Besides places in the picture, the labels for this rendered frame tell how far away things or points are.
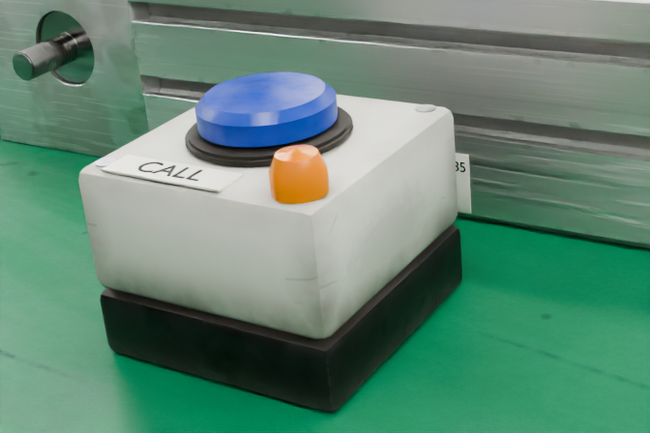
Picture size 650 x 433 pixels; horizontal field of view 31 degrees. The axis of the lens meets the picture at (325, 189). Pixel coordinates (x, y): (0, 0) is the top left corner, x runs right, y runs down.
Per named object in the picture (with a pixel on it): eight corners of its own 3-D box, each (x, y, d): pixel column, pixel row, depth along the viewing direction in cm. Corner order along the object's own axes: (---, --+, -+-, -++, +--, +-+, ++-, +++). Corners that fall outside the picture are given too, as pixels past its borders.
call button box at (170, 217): (105, 354, 35) (68, 158, 32) (285, 220, 42) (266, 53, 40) (334, 418, 31) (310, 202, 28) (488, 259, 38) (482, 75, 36)
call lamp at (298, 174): (259, 198, 29) (253, 154, 29) (291, 176, 31) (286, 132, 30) (309, 207, 29) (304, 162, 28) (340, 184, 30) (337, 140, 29)
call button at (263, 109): (174, 171, 33) (163, 104, 32) (254, 123, 36) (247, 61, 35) (291, 191, 31) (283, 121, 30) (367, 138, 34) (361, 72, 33)
